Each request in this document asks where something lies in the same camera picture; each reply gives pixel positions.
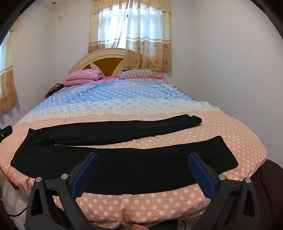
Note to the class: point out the beige floral window curtain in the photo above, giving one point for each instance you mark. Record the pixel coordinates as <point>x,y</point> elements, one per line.
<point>152,48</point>
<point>7,88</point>

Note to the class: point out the striped pillow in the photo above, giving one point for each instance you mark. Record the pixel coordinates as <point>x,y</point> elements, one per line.
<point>139,74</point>

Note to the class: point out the black pants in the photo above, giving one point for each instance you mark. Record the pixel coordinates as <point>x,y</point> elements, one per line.
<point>137,163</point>

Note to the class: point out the folded pink blanket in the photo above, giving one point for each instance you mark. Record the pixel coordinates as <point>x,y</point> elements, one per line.
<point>83,76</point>

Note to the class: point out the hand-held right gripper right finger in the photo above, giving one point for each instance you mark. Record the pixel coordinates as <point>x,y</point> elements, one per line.
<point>202,174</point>

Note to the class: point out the cream wooden headboard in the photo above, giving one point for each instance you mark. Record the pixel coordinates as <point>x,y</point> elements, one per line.
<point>106,63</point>

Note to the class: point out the dark maroon suitcase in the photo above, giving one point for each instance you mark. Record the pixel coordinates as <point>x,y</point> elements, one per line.
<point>268,188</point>

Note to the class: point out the polka dot bedspread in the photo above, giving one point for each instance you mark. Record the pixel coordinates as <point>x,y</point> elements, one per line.
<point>154,104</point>

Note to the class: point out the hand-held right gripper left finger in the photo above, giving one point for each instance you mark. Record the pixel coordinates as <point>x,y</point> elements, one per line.
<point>85,174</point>

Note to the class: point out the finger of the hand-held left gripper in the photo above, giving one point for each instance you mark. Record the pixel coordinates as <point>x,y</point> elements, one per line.
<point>5,132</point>

